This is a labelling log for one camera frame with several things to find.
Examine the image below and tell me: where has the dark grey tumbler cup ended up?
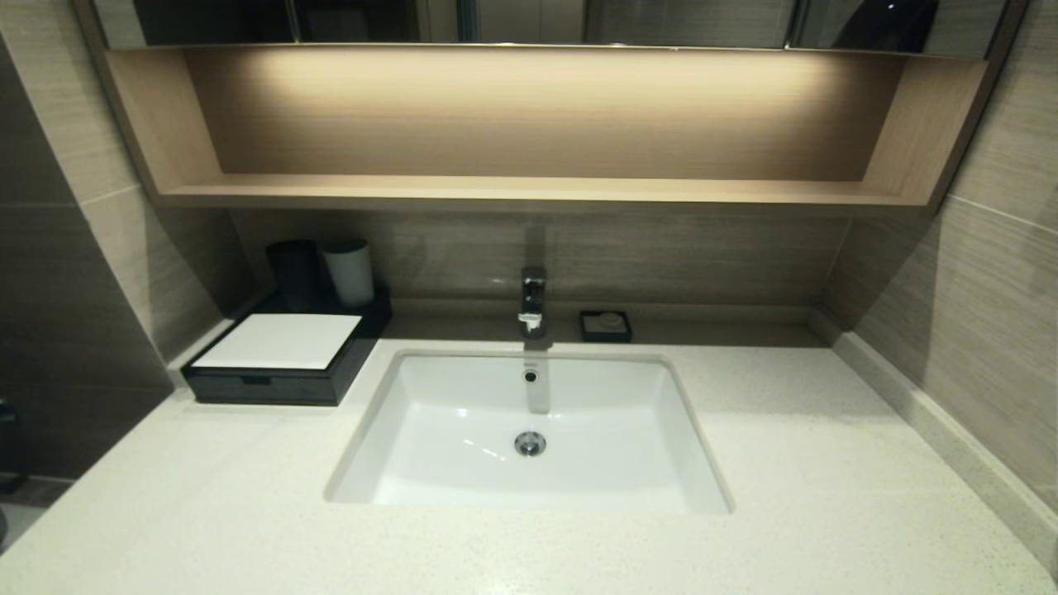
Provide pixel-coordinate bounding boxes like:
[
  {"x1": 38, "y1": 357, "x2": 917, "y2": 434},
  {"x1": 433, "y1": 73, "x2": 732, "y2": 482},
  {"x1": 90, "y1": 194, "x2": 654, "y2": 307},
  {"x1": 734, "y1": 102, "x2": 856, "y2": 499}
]
[{"x1": 265, "y1": 240, "x2": 323, "y2": 313}]

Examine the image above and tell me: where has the black tray box white lid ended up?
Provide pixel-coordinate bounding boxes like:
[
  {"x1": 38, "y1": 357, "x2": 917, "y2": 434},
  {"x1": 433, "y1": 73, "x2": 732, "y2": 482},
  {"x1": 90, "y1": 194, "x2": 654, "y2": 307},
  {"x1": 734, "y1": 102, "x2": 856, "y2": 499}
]
[{"x1": 180, "y1": 286, "x2": 393, "y2": 407}]

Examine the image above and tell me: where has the chrome faucet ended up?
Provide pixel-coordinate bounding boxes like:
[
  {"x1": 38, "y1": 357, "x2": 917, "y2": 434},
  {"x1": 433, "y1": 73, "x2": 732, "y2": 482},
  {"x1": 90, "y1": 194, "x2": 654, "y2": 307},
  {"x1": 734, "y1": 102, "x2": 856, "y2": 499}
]
[{"x1": 518, "y1": 266, "x2": 548, "y2": 338}]

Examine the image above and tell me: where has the black soap dish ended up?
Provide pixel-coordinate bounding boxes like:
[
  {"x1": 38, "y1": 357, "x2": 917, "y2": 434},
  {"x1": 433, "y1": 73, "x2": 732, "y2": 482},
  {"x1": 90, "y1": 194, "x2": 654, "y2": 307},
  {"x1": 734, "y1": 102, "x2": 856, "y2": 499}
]
[{"x1": 579, "y1": 310, "x2": 634, "y2": 343}]

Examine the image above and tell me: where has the white ceramic sink basin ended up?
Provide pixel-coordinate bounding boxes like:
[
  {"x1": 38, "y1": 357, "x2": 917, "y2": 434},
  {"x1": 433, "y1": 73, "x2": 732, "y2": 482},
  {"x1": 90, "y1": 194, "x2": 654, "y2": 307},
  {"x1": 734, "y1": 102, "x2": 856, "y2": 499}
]
[{"x1": 322, "y1": 347, "x2": 735, "y2": 517}]

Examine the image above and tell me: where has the white cup with dark rim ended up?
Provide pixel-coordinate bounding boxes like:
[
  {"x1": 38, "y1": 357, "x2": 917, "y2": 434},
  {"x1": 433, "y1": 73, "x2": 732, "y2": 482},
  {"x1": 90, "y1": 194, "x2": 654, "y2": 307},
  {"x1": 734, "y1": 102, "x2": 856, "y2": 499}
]
[{"x1": 322, "y1": 238, "x2": 376, "y2": 309}]

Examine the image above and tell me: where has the mirror cabinet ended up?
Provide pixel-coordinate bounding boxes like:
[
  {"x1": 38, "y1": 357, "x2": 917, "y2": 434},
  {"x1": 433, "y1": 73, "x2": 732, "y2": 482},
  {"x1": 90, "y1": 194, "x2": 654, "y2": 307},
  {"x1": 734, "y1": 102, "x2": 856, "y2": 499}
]
[{"x1": 91, "y1": 0, "x2": 1011, "y2": 60}]

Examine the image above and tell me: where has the light wooden wall shelf niche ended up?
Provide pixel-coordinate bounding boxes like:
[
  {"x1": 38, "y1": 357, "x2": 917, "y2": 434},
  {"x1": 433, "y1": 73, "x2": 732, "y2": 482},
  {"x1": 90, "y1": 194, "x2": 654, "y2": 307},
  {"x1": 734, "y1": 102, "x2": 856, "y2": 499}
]
[{"x1": 70, "y1": 0, "x2": 1034, "y2": 217}]

